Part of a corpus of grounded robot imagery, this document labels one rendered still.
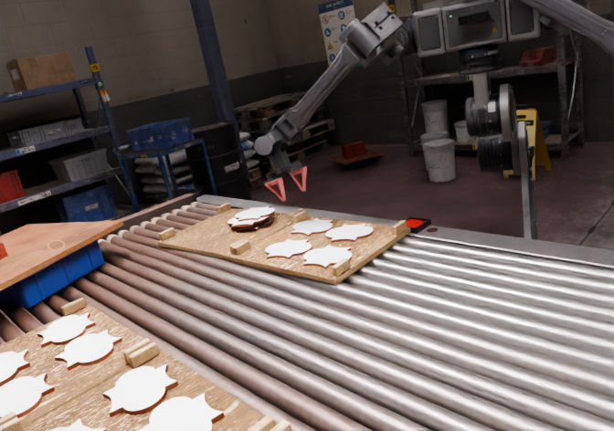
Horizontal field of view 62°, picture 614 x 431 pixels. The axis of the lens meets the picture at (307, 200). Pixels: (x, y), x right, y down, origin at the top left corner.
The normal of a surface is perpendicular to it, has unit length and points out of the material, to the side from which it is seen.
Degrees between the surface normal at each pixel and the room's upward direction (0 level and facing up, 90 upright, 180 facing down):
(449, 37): 90
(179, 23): 90
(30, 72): 89
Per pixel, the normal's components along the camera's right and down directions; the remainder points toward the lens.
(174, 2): 0.72, 0.07
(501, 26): -0.39, 0.33
